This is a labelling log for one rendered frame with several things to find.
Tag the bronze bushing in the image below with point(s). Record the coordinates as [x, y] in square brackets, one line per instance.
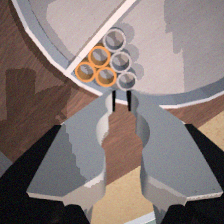
[82, 76]
[96, 63]
[105, 82]

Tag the grey metal bushing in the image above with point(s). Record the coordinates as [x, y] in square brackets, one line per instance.
[114, 48]
[129, 85]
[123, 68]

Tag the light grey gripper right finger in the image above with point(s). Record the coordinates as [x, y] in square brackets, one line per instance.
[179, 164]

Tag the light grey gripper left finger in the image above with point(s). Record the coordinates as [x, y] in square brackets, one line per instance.
[65, 166]

